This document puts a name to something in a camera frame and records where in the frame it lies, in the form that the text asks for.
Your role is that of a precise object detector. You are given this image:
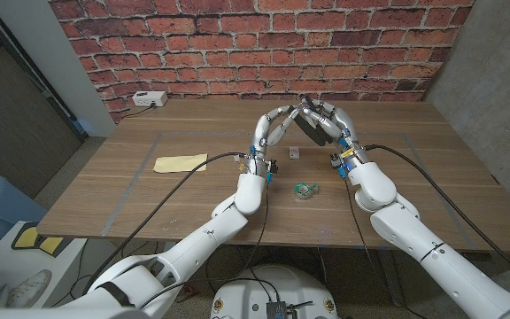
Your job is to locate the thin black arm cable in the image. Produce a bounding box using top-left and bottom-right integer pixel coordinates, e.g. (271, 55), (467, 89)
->
(343, 176), (429, 319)
(139, 181), (270, 309)

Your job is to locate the white base with yellow pads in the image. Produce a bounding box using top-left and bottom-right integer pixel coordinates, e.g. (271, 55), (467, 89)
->
(0, 220), (89, 307)

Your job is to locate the white sneaker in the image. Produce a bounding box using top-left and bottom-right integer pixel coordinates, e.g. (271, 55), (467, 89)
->
(6, 268), (54, 308)

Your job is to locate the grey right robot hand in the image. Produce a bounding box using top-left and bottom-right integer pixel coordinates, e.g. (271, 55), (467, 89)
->
(301, 99), (371, 173)

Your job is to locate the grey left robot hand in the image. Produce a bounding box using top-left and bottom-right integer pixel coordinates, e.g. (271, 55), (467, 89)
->
(236, 104), (303, 176)

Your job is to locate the black power strip cord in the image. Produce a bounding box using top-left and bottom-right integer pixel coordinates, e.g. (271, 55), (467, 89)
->
(121, 104), (157, 121)

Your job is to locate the orange cable bundle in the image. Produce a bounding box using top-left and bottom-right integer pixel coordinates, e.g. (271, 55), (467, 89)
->
(179, 282), (197, 303)

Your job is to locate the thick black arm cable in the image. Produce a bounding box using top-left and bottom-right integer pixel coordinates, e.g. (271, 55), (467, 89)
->
(364, 144), (510, 289)
(81, 152), (247, 296)

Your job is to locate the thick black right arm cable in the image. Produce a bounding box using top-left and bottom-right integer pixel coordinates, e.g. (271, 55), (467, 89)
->
(364, 144), (510, 289)

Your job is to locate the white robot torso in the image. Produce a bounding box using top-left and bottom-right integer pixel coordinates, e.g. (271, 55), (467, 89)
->
(210, 264), (339, 319)

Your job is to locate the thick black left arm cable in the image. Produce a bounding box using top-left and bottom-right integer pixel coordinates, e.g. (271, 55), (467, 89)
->
(81, 152), (247, 296)

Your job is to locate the white power strip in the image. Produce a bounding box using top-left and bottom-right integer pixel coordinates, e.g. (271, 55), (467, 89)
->
(131, 90), (169, 108)

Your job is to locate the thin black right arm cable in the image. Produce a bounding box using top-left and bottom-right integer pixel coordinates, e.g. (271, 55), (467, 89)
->
(343, 176), (429, 319)

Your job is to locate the dark brown door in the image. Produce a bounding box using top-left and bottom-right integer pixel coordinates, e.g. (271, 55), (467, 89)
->
(0, 0), (84, 199)

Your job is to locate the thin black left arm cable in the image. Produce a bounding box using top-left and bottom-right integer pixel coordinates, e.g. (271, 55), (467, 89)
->
(139, 181), (270, 309)

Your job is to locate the black module on torso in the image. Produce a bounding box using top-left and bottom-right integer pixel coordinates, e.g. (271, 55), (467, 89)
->
(266, 300), (315, 319)

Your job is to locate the red brick print backdrop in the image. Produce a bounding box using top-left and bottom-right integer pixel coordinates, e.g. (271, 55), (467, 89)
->
(49, 0), (476, 125)

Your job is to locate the yellow paper label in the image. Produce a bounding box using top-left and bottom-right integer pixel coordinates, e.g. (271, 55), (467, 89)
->
(152, 152), (209, 175)

